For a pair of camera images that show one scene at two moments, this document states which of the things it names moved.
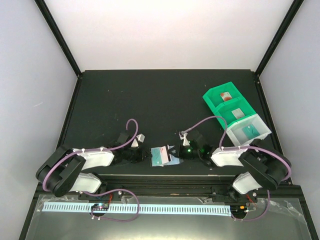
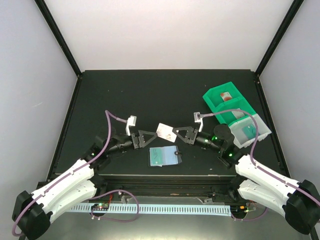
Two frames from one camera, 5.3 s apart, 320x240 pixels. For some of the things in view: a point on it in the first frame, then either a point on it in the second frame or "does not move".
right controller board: (238, 209) does not move
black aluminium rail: (175, 184) does not move
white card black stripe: (166, 156) -> (166, 132)
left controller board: (100, 206) does not move
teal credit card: (156, 159) does not move
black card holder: (164, 156) does not move
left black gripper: (141, 156) -> (136, 140)
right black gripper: (179, 154) -> (190, 134)
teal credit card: (251, 131) does not move
